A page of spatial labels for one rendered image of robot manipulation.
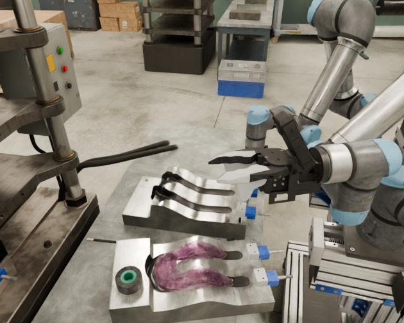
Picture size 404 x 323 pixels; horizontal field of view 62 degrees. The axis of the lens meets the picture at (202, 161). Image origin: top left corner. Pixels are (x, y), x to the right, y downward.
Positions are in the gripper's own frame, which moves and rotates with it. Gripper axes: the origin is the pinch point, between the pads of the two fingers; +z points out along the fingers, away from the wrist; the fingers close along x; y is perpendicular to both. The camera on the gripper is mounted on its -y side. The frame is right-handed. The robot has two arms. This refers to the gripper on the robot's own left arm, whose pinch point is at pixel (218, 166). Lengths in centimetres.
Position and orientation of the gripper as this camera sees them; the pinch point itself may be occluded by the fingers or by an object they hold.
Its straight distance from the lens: 60.1
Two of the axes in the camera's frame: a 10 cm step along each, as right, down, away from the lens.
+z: -9.8, 1.1, -1.6
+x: -1.9, -4.4, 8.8
